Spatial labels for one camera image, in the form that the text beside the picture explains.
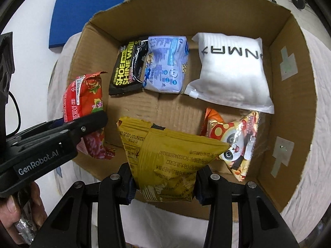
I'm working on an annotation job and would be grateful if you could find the cardboard box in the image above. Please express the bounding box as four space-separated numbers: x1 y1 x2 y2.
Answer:
66 0 318 221

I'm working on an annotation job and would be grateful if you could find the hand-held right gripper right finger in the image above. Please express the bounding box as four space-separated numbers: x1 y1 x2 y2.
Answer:
193 165 300 248

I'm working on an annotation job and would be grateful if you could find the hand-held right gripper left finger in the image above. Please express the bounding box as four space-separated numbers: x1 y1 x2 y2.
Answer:
47 162 137 248

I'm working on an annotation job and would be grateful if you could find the white sock packet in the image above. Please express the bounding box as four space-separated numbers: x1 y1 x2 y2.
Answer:
184 32 275 114

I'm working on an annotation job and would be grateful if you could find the yellow snack packet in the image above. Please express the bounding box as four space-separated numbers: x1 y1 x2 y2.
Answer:
116 117 232 202

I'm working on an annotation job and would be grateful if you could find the black wipes packet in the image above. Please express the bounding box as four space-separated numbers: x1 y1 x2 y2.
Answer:
109 37 149 95

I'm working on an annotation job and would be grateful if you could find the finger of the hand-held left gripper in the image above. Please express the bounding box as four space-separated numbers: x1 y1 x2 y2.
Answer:
43 112 108 148

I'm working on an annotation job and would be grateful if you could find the blue foam mat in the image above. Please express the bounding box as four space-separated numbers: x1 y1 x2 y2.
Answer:
48 0 132 53

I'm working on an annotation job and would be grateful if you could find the black cable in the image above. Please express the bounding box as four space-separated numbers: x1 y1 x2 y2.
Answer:
8 92 21 135

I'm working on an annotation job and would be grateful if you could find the light blue tissue packet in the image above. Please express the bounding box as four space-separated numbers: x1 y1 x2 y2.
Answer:
142 35 189 94

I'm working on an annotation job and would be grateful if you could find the red floral packet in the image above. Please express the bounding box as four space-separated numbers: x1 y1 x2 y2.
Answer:
63 72 115 160

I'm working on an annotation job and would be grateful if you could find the orange cartoon snack packet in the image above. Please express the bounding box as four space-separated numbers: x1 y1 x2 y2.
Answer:
200 108 260 182

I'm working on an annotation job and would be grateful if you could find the person's left hand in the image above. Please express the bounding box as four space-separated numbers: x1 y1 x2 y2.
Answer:
0 182 48 244

